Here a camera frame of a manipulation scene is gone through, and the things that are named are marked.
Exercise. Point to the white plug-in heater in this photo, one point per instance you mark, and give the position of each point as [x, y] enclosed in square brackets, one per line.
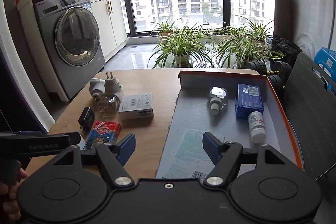
[97, 88]

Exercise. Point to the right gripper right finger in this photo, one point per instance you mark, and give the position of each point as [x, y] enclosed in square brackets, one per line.
[226, 160]

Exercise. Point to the white plug-in with bottle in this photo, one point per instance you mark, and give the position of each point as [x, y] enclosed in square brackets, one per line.
[109, 103]

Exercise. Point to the grey washing machine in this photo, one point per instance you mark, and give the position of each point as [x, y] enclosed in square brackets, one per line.
[71, 37]

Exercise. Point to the black power adapter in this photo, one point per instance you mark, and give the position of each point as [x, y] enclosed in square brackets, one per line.
[86, 119]

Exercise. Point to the red blue playing cards box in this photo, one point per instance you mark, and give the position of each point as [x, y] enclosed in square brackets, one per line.
[102, 132]

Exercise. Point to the white cabinet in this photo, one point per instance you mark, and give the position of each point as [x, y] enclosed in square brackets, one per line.
[110, 19]

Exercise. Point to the white medicine bottle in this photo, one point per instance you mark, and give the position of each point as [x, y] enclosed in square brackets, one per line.
[257, 127]

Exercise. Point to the blue plastic stool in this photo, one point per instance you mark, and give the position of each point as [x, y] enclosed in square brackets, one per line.
[326, 58]

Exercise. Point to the clear glass refill bottle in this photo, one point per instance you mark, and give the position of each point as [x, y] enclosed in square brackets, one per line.
[217, 99]

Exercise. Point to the black bag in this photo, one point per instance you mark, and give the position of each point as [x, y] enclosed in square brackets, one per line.
[289, 49]

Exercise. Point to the blue tin box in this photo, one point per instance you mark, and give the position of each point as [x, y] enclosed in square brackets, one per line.
[248, 100]

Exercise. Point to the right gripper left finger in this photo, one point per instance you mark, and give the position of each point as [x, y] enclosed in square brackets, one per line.
[111, 159]

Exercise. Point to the person's left hand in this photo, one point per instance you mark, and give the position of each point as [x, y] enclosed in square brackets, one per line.
[10, 210]

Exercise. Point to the brown rolled mat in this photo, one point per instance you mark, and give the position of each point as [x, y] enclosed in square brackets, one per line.
[282, 19]

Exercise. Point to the orange-edged cardboard tray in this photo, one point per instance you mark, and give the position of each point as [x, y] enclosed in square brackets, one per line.
[192, 112]

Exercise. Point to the teal bandage box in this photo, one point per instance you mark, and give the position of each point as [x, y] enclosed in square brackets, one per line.
[186, 159]

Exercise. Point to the white round fan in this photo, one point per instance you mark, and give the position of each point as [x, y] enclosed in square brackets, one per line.
[306, 44]

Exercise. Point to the spider plant centre pot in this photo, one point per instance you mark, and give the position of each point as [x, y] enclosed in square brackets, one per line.
[183, 46]

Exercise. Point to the spider plant right pot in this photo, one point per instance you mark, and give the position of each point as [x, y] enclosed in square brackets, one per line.
[240, 45]

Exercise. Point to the white product box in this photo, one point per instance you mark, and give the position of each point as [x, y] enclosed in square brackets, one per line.
[136, 107]

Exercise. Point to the spider plant left pot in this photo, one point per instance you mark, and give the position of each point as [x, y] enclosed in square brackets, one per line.
[164, 29]

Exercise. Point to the black dumbbell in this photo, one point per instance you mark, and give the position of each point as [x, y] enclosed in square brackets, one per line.
[278, 74]

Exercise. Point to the spider plant pot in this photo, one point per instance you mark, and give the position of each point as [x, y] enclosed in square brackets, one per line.
[183, 46]
[164, 29]
[240, 45]

